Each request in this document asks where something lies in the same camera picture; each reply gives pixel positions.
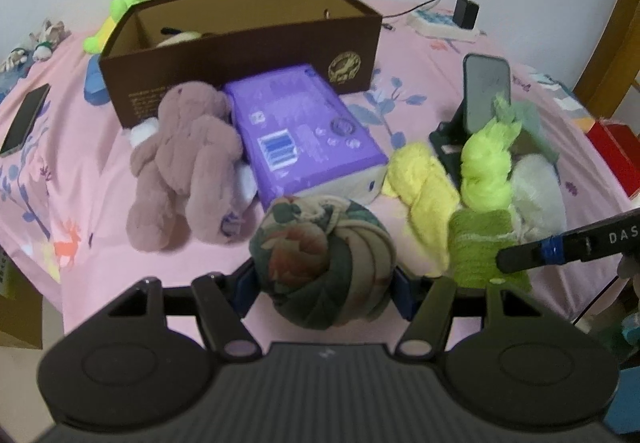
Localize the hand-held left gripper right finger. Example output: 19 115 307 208
392 267 538 362

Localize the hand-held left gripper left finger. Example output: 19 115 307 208
105 260 263 362

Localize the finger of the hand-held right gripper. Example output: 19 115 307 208
496 210 640 275

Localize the floral cloth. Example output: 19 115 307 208
249 194 398 330

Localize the green ribbed towel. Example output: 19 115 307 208
446 209 532 291

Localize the yellow towel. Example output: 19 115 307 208
382 143 461 274

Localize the neon green cloth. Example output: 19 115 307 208
460 118 523 211

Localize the pink plush bunny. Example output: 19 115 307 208
125 83 246 253

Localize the purple tissue packet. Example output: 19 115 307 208
223 64 390 211

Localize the brown cardboard box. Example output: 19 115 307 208
98 0 383 129

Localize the white fluffy cloth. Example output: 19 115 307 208
510 156 568 244

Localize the red box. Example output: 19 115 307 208
585 119 640 199

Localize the pale green cloth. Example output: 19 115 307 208
492 93 561 164

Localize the black phone stand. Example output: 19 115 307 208
429 108 471 184

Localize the pink printed bed sheet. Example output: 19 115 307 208
0 0 636 334

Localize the smartphone on stand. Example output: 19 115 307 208
462 53 512 134

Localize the blue object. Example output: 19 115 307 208
82 58 108 105

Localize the black charger adapter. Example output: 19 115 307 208
452 0 480 30

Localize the white power strip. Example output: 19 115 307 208
407 8 481 43

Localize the black smartphone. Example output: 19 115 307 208
0 83 52 158

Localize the green plush toy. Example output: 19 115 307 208
82 0 148 55

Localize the small grey plush toy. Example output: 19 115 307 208
30 19 68 61
0 46 28 74

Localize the wooden frame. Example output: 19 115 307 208
572 0 640 119

